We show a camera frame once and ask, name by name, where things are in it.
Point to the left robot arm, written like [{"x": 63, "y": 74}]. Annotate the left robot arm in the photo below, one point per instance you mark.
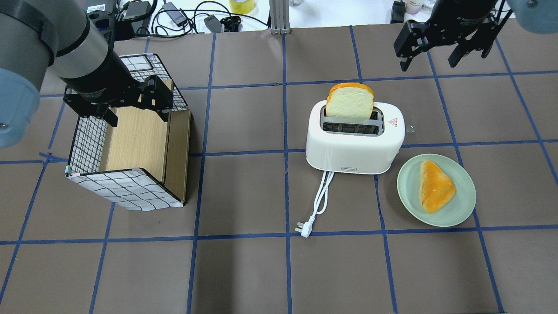
[{"x": 78, "y": 46}]

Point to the triangular orange bread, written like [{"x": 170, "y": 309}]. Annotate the triangular orange bread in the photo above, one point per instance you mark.
[{"x": 436, "y": 188}]

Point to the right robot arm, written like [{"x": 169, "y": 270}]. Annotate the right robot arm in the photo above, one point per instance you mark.
[{"x": 535, "y": 16}]

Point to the light green plate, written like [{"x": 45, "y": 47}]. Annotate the light green plate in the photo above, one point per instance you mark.
[{"x": 456, "y": 211}]

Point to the toast slice in toaster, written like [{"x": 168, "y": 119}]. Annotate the toast slice in toaster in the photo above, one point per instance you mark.
[{"x": 350, "y": 101}]

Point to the white two-slot toaster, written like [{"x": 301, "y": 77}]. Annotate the white two-slot toaster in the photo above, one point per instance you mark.
[{"x": 358, "y": 146}]

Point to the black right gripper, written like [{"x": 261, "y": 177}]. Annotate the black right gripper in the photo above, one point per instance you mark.
[{"x": 467, "y": 16}]

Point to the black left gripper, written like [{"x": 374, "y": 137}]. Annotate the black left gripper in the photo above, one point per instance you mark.
[{"x": 101, "y": 78}]

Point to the yellow tape roll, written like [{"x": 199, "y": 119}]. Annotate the yellow tape roll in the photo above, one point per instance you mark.
[{"x": 242, "y": 6}]

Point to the black power adapter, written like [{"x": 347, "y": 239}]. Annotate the black power adapter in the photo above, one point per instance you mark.
[{"x": 176, "y": 15}]

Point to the aluminium frame post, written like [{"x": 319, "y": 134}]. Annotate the aluminium frame post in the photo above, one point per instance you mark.
[{"x": 279, "y": 17}]

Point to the wire basket with wooden shelf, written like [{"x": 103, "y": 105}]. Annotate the wire basket with wooden shelf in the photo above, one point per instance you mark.
[{"x": 142, "y": 163}]

